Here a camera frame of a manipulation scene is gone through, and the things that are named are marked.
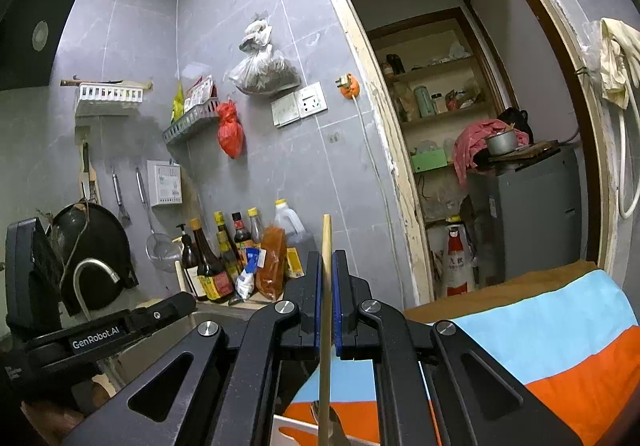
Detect green box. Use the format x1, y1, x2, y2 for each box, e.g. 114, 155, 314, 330
410, 148, 448, 174

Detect orange plug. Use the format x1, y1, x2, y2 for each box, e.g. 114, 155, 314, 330
336, 73, 361, 100

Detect wire strainer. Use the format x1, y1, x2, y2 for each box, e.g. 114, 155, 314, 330
135, 167, 184, 273

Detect green thermos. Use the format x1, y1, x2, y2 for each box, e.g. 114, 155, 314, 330
414, 84, 435, 119

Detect white wall socket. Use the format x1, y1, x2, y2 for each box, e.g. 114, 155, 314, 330
297, 82, 328, 119

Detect wooden chopstick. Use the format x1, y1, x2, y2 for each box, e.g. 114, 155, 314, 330
318, 214, 334, 446

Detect red seasoning packets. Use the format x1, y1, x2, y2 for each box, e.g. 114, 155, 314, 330
184, 74, 217, 114

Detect white power cable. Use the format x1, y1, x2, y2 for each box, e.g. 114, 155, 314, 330
351, 96, 401, 247

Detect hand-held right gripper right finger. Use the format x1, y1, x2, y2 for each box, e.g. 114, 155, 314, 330
332, 250, 583, 446

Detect amber bottle yellow cap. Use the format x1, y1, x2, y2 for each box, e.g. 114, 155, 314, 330
212, 211, 241, 277

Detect pink cloth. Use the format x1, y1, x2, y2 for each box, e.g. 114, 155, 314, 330
452, 121, 531, 189

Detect white plastic utensil basket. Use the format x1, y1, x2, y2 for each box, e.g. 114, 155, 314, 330
272, 413, 351, 446

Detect white wall switch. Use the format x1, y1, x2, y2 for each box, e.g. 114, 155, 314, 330
271, 93, 302, 128

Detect black wok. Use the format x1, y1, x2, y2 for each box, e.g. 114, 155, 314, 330
49, 202, 139, 314

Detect person's left hand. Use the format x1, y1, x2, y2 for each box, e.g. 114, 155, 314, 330
20, 373, 118, 446

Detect cream rubber gloves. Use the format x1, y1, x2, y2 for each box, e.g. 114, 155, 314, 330
599, 17, 640, 110

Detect grey wall rack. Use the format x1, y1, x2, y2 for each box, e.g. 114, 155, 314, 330
162, 98, 221, 145

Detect striped colourful table cloth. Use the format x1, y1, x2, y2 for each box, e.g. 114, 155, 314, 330
282, 261, 640, 446

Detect white perforated wall box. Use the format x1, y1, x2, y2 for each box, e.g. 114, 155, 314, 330
147, 160, 182, 209

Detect yellow green packet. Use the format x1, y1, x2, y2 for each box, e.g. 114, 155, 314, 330
171, 82, 186, 124

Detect orange chili powder bag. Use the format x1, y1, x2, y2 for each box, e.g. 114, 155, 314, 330
255, 226, 288, 301

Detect red plastic bag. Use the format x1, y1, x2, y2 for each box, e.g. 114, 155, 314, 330
216, 100, 245, 159

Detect blue white packet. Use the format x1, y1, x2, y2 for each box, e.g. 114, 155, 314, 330
235, 247, 267, 300

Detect metal faucet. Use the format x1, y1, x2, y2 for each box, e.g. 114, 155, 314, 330
73, 259, 119, 323

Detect large soy sauce bottle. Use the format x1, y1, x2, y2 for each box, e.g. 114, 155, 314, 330
189, 218, 235, 304

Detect metal pot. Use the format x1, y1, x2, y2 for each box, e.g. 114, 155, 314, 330
484, 130, 518, 157

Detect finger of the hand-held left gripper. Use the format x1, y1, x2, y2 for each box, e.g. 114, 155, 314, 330
117, 291, 198, 334

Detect black bag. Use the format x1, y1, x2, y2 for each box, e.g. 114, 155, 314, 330
497, 107, 534, 139

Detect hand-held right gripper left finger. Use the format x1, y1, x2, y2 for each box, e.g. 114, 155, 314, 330
62, 250, 323, 446

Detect clear bag of dried goods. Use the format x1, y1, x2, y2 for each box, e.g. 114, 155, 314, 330
228, 20, 301, 95

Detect clear bottle yellow cap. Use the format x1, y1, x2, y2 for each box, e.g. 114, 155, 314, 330
247, 207, 265, 247

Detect black range hood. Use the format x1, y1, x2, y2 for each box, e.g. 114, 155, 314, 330
0, 0, 92, 91

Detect dark bottle red label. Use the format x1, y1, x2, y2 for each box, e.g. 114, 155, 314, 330
231, 212, 255, 259

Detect red white bottle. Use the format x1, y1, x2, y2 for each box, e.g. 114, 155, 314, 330
444, 215, 477, 297

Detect steel sink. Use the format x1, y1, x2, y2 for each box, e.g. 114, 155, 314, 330
115, 310, 261, 377

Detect worn wooden door frame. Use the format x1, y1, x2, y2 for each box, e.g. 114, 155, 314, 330
305, 0, 626, 307

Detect white hose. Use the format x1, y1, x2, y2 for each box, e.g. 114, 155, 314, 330
616, 86, 640, 220

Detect wooden shelf unit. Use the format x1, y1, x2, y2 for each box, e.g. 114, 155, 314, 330
367, 8, 506, 227

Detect dark wooden board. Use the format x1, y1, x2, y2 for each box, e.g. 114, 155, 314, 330
487, 140, 561, 164

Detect white wall basket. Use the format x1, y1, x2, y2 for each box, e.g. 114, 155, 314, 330
75, 82, 146, 105

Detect grey cabinet with pot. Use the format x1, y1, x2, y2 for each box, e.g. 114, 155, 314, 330
467, 148, 583, 284

